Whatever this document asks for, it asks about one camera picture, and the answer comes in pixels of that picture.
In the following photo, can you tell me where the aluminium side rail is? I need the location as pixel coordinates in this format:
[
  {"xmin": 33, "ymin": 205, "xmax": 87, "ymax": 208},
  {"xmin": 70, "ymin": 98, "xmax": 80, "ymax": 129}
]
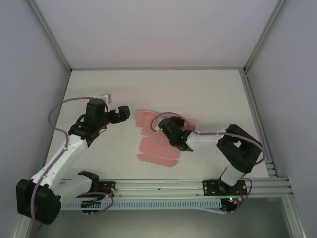
[{"xmin": 241, "ymin": 70, "xmax": 280, "ymax": 178}]

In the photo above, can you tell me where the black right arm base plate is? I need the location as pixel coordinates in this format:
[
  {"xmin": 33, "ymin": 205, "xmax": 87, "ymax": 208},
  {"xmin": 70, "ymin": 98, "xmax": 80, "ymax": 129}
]
[{"xmin": 202, "ymin": 179, "xmax": 248, "ymax": 196}]

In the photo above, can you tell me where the aluminium frame post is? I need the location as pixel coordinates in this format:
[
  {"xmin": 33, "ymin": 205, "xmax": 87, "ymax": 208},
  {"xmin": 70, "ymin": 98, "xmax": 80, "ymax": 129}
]
[
  {"xmin": 12, "ymin": 213, "xmax": 34, "ymax": 238},
  {"xmin": 243, "ymin": 0, "xmax": 290, "ymax": 74},
  {"xmin": 278, "ymin": 195, "xmax": 309, "ymax": 238},
  {"xmin": 31, "ymin": 0, "xmax": 73, "ymax": 74}
]

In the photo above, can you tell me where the wide aluminium base rail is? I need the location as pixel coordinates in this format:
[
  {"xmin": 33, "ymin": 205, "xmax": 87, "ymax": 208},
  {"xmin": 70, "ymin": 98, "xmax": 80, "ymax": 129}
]
[{"xmin": 59, "ymin": 176, "xmax": 290, "ymax": 199}]

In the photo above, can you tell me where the thin aluminium table edge rail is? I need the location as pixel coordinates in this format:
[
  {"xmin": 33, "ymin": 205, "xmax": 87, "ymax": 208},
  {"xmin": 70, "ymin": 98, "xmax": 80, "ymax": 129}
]
[{"xmin": 69, "ymin": 66, "xmax": 246, "ymax": 72}]

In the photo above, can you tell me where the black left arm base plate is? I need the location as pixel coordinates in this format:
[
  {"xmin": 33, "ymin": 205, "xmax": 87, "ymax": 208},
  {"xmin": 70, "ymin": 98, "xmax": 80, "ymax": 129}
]
[{"xmin": 98, "ymin": 181, "xmax": 117, "ymax": 198}]

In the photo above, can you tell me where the white slotted cable duct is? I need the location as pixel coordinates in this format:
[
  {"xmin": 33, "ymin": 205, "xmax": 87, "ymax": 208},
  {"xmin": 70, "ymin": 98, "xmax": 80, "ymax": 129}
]
[{"xmin": 60, "ymin": 199, "xmax": 223, "ymax": 212}]

